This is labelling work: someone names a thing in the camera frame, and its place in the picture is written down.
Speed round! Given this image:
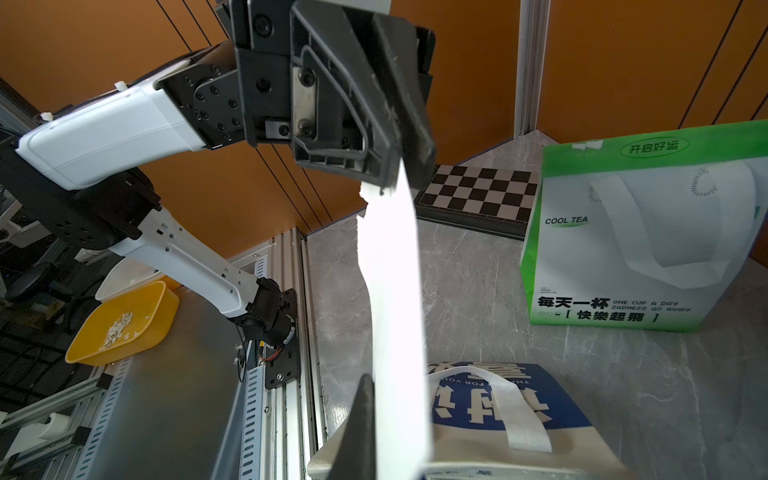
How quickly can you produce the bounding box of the blue white bag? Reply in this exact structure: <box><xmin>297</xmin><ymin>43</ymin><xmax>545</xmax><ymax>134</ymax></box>
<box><xmin>308</xmin><ymin>362</ymin><xmax>634</xmax><ymax>479</ymax></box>

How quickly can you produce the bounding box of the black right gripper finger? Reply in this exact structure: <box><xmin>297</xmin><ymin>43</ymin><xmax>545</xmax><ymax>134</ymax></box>
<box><xmin>328</xmin><ymin>374</ymin><xmax>377</xmax><ymax>480</ymax></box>

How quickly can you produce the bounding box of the green white paper bag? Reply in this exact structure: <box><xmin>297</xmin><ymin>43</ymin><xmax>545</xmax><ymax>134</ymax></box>
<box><xmin>520</xmin><ymin>120</ymin><xmax>767</xmax><ymax>332</ymax></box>

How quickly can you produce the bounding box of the white receipt green bag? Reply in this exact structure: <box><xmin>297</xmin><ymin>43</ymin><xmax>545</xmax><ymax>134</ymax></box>
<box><xmin>357</xmin><ymin>169</ymin><xmax>432</xmax><ymax>479</ymax></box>

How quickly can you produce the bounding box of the brown checkered chessboard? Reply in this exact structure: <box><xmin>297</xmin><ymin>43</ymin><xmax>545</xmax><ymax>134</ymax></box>
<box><xmin>414</xmin><ymin>165</ymin><xmax>540</xmax><ymax>240</ymax></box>

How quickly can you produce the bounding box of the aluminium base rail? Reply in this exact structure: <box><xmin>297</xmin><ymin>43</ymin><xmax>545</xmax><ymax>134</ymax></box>
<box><xmin>1</xmin><ymin>230</ymin><xmax>326</xmax><ymax>479</ymax></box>

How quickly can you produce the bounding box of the yellow plastic bin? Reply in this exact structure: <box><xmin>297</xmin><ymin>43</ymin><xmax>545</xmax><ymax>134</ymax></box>
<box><xmin>65</xmin><ymin>281</ymin><xmax>179</xmax><ymax>367</ymax></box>

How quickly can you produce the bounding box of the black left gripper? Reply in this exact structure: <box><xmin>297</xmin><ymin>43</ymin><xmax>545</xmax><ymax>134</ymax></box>
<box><xmin>215</xmin><ymin>1</ymin><xmax>437</xmax><ymax>189</ymax></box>

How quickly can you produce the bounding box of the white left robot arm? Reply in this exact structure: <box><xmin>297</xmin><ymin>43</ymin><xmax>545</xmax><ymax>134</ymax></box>
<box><xmin>1</xmin><ymin>1</ymin><xmax>436</xmax><ymax>349</ymax></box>

